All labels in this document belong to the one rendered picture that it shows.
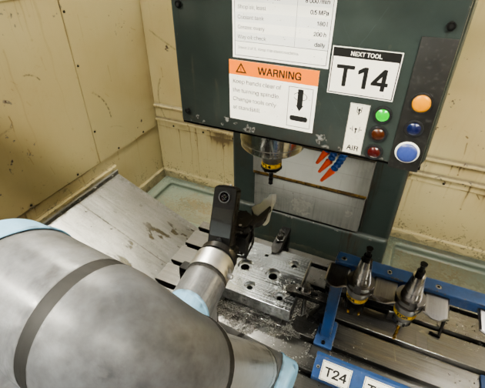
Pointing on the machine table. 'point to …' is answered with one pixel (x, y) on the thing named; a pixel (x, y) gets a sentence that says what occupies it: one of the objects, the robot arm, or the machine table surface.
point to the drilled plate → (262, 298)
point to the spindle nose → (269, 148)
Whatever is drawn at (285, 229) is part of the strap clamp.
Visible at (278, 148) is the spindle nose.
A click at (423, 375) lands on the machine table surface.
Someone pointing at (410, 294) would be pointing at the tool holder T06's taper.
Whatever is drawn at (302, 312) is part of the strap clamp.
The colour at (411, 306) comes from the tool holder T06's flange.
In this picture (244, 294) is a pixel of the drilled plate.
